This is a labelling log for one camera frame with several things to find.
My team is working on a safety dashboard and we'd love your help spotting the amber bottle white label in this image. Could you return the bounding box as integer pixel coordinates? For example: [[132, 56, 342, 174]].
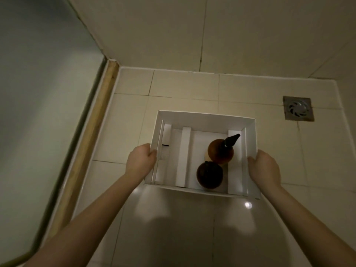
[[196, 161, 224, 190]]

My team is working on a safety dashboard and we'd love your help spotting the person's left hand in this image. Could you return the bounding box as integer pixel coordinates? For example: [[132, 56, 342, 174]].
[[125, 144, 158, 181]]

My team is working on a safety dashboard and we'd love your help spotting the black framed glass panel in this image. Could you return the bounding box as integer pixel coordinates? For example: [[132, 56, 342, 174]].
[[0, 0, 108, 267]]

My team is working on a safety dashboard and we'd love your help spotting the wooden threshold strip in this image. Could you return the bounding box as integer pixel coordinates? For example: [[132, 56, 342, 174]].
[[46, 60, 119, 242]]

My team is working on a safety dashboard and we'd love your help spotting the white cardboard box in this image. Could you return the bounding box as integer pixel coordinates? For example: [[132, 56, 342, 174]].
[[144, 109, 261, 200]]

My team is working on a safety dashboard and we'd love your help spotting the person's right forearm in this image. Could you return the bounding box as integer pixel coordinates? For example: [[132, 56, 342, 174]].
[[261, 185, 356, 267]]

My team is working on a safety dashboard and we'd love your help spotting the person's left forearm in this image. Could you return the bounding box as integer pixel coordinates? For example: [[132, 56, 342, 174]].
[[25, 172, 146, 267]]

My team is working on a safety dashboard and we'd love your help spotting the person's right hand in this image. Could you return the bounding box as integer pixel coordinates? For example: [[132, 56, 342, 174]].
[[247, 149, 282, 192]]

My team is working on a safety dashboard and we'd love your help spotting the amber bottle yellow label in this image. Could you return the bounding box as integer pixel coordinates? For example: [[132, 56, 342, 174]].
[[207, 133, 241, 165]]

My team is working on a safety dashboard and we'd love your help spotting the square metal floor drain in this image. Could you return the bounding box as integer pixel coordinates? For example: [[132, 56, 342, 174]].
[[283, 96, 315, 122]]

